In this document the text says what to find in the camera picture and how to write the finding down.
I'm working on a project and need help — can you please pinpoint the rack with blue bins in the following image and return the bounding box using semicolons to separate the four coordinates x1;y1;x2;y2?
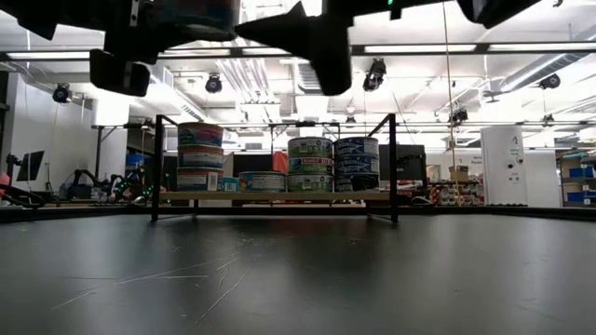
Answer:
556;151;596;208

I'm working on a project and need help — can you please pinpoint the silver can blue white label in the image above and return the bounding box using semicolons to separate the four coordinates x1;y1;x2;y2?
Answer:
332;136;380;157

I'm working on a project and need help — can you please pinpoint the silver can green red label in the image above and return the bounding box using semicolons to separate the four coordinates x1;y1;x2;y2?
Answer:
287;137;334;158

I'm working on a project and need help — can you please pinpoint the rack of colourful goods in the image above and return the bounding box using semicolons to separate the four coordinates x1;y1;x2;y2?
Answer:
427;181;485;207

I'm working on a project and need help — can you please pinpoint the black frame wooden shelf rack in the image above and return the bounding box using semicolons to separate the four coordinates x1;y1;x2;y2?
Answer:
151;113;399;223

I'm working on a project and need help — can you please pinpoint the thin hanging cord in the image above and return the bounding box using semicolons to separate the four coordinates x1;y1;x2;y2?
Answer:
440;0;463;207

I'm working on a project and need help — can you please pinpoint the black stand post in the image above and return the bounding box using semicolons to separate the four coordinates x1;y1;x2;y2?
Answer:
91;124;117;187

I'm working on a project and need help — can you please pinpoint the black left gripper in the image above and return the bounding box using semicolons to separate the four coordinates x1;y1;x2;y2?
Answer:
88;0;239;98

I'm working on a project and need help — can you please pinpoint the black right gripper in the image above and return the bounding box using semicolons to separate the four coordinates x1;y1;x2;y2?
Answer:
235;0;448;97

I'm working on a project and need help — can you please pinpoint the small black monitor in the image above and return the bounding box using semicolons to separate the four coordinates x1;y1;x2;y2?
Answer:
16;150;46;182

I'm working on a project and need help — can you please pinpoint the silver can blue barcode label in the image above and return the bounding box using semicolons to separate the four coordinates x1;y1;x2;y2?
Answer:
332;154;381;175

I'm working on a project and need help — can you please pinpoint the light wooden shelf board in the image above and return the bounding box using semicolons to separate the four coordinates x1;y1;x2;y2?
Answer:
157;190;390;202

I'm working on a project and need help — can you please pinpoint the black table mat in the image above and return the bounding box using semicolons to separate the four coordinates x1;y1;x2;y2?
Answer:
0;213;596;335

